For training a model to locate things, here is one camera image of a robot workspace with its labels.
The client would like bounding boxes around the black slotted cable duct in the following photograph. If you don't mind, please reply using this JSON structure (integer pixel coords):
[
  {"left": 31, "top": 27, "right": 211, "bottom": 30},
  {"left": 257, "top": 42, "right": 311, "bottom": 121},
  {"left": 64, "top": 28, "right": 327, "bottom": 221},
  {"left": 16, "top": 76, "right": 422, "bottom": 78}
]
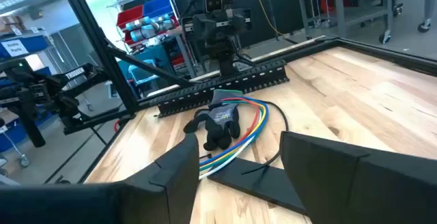
[{"left": 155, "top": 59, "right": 290, "bottom": 118}]

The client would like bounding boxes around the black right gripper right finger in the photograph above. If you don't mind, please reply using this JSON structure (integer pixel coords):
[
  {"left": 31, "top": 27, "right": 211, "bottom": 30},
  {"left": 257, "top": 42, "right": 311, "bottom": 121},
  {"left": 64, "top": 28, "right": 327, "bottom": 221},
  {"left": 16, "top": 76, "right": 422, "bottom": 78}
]
[{"left": 279, "top": 130, "right": 437, "bottom": 224}]

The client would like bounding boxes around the black work glove green cuff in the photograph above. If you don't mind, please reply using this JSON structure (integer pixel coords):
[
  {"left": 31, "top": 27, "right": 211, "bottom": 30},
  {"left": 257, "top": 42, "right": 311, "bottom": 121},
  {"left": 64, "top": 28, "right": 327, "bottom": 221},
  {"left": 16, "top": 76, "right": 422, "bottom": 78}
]
[{"left": 183, "top": 89, "right": 244, "bottom": 152}]

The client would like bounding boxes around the red storage bin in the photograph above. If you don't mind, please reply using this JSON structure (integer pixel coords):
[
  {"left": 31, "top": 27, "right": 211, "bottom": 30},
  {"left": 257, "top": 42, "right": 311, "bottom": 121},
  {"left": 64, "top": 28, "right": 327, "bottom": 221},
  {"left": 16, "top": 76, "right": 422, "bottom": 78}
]
[{"left": 116, "top": 4, "right": 144, "bottom": 29}]

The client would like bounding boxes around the black flat plastic strip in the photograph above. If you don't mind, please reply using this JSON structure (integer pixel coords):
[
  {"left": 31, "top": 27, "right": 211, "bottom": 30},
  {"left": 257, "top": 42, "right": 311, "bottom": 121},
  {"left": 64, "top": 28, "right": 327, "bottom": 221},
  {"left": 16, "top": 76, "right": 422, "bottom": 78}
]
[{"left": 208, "top": 157, "right": 308, "bottom": 215}]

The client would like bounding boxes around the black aluminium table frame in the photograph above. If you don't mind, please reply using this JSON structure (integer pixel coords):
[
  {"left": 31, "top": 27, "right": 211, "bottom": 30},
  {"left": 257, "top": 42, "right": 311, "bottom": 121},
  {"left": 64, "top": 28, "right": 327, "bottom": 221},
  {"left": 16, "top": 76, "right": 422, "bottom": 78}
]
[{"left": 44, "top": 0, "right": 437, "bottom": 186}]

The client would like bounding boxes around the yellow hanging cable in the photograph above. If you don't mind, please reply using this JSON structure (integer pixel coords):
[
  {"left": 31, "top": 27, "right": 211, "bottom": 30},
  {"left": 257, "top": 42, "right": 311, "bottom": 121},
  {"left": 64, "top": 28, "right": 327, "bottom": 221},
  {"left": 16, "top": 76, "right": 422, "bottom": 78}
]
[{"left": 251, "top": 0, "right": 285, "bottom": 36}]

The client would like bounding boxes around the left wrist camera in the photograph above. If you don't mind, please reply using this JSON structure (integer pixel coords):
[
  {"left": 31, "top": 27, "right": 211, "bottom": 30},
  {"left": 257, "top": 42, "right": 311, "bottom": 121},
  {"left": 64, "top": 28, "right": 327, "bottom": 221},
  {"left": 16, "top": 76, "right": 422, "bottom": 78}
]
[{"left": 203, "top": 0, "right": 223, "bottom": 13}]

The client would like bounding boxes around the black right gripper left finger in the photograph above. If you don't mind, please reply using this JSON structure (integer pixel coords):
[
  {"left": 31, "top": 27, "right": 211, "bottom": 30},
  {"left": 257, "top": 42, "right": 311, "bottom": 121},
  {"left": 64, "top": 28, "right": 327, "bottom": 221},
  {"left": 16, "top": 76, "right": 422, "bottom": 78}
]
[{"left": 0, "top": 132, "right": 200, "bottom": 224}]

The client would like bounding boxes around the blue storage bin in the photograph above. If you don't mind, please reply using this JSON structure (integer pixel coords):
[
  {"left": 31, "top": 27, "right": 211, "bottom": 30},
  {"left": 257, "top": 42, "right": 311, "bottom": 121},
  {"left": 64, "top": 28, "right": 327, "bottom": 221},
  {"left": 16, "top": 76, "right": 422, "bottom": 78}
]
[{"left": 142, "top": 0, "right": 171, "bottom": 17}]

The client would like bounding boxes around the black cable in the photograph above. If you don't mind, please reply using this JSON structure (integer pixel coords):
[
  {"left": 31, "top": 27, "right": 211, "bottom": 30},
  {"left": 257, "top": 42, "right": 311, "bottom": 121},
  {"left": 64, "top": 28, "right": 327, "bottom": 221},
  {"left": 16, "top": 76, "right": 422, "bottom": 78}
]
[{"left": 240, "top": 100, "right": 290, "bottom": 176}]

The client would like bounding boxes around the teal plastic bin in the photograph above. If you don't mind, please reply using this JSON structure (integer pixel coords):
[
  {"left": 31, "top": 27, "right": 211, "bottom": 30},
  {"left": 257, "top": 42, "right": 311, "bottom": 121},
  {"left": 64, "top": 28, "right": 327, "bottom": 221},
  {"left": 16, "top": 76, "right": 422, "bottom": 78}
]
[{"left": 117, "top": 44, "right": 173, "bottom": 85}]

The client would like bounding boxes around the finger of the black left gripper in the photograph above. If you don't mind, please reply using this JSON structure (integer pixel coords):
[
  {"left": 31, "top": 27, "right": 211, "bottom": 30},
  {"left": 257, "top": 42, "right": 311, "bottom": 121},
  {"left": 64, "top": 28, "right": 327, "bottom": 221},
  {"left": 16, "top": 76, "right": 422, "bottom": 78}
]
[
  {"left": 204, "top": 40, "right": 219, "bottom": 58},
  {"left": 221, "top": 39, "right": 236, "bottom": 58}
]

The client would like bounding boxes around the red cable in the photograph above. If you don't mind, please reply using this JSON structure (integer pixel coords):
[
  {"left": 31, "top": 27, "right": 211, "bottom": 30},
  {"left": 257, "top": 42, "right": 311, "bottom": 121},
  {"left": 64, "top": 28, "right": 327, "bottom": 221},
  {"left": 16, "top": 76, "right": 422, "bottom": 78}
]
[{"left": 218, "top": 97, "right": 261, "bottom": 147}]

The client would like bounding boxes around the blue labelled parts bin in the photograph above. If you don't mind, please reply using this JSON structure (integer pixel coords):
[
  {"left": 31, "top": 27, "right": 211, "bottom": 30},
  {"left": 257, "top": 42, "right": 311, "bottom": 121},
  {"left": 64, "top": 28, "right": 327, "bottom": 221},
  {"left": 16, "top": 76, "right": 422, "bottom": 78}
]
[{"left": 0, "top": 34, "right": 51, "bottom": 61}]

